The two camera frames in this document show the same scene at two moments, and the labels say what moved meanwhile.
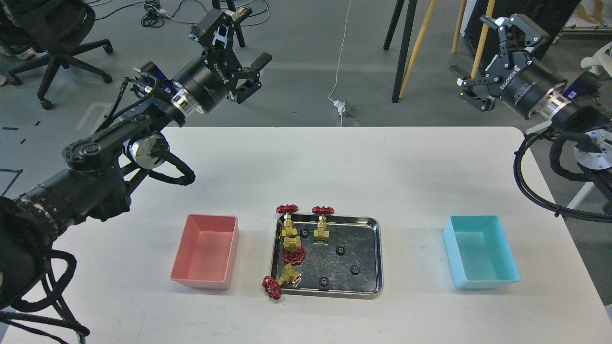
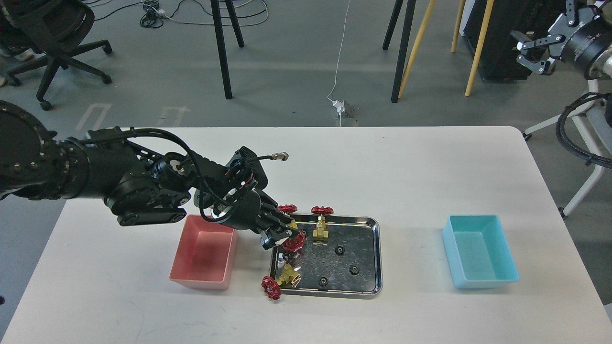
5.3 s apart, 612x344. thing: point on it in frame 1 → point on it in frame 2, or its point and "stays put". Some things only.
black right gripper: (522, 83) → (591, 36)
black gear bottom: (324, 283) stays put
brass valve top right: (322, 233) stays put
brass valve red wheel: (294, 258) → (295, 243)
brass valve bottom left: (273, 287) stays put
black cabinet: (550, 15) stays put
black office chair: (56, 27) stays put
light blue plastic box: (479, 252) stays put
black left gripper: (209, 80) → (249, 210)
